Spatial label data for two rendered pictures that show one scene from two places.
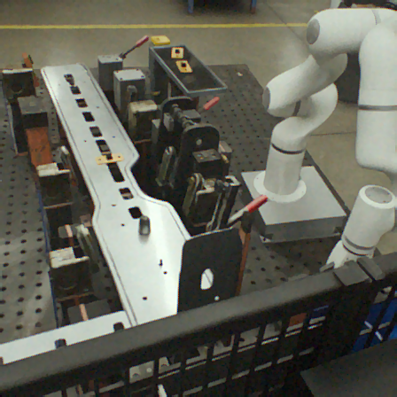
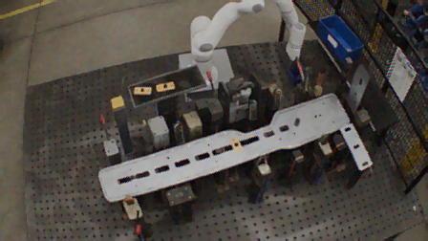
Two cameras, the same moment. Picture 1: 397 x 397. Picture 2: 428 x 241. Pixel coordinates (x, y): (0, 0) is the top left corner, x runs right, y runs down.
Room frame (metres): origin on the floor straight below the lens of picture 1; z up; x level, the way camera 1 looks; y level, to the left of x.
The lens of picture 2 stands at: (1.33, 1.45, 2.97)
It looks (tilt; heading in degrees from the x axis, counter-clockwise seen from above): 57 degrees down; 272
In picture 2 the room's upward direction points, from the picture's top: 3 degrees clockwise
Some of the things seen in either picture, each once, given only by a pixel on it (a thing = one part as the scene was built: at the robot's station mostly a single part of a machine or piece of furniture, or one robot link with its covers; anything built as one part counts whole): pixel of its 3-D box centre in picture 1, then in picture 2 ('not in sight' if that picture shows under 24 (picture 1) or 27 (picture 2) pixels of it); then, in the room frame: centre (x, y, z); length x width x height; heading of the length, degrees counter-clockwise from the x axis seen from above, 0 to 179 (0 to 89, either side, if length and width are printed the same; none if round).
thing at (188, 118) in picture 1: (182, 181); (237, 112); (1.26, 0.06, 0.94); 0.18 x 0.13 x 0.49; 26
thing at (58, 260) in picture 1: (73, 303); (317, 163); (0.80, 0.29, 0.87); 0.12 x 0.09 x 0.35; 116
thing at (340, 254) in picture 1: (352, 256); (293, 49); (0.94, -0.41, 0.99); 0.10 x 0.07 x 0.11; 111
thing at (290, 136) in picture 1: (304, 112); (202, 36); (1.48, -0.31, 1.10); 0.19 x 0.12 x 0.24; 103
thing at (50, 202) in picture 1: (59, 214); (258, 182); (1.13, 0.41, 0.87); 0.12 x 0.09 x 0.35; 116
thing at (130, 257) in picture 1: (105, 157); (232, 148); (1.27, 0.30, 1.00); 1.38 x 0.22 x 0.02; 26
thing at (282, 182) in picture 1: (284, 167); (202, 64); (1.48, -0.29, 0.89); 0.19 x 0.19 x 0.18
